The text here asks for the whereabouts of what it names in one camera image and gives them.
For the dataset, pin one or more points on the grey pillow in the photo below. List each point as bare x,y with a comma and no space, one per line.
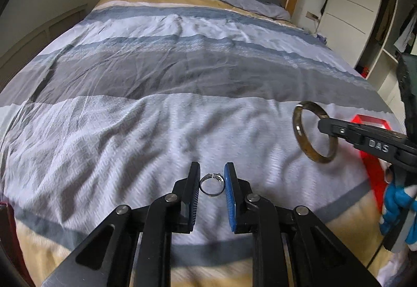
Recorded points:
257,3

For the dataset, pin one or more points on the white shelf unit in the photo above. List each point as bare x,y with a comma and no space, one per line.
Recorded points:
391,56

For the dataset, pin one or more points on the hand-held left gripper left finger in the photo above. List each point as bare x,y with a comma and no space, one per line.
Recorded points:
194,199

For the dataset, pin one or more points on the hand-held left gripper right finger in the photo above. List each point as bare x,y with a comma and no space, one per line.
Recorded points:
229,199

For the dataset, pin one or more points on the small red object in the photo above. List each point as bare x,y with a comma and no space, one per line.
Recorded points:
365,71

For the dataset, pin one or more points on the person's right hand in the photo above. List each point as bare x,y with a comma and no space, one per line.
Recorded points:
395,205

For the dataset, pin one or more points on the striped duvet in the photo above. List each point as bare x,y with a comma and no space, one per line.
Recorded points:
146,56

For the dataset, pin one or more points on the brown bangle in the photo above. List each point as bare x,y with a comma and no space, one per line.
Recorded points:
298,134

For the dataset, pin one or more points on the white wardrobe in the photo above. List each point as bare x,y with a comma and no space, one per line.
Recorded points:
345,13

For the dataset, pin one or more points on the red jewelry box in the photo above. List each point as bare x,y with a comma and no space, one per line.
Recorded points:
374,173

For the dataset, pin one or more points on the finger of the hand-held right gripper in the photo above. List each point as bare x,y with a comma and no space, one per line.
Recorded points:
338,131

